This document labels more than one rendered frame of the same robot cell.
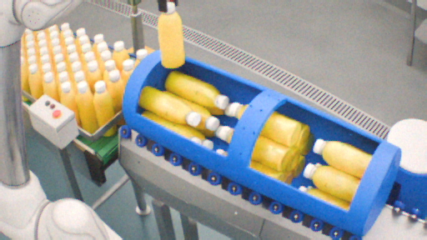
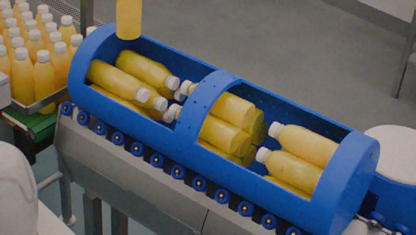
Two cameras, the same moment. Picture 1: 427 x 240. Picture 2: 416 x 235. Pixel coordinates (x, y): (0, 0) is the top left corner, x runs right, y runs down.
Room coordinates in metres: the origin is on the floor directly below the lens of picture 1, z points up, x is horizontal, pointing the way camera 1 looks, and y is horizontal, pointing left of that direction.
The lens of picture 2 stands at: (-0.18, 0.05, 2.09)
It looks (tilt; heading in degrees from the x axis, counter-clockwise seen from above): 35 degrees down; 353
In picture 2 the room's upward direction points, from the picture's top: 6 degrees clockwise
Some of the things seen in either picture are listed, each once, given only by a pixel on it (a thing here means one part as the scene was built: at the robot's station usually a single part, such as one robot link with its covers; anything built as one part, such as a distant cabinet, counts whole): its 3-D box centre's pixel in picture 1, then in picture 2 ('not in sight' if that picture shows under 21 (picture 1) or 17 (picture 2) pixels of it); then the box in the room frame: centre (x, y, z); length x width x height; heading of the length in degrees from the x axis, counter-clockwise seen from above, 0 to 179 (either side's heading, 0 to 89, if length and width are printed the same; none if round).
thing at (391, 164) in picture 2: (418, 145); (403, 153); (1.19, -0.71, 1.03); 0.28 x 0.28 x 0.01
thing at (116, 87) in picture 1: (118, 98); (61, 74); (1.60, 0.33, 1.00); 0.07 x 0.07 x 0.20
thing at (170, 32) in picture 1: (170, 36); (129, 4); (1.43, 0.11, 1.34); 0.07 x 0.07 x 0.20
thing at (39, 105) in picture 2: (129, 107); (73, 86); (1.58, 0.29, 0.96); 0.40 x 0.01 x 0.03; 140
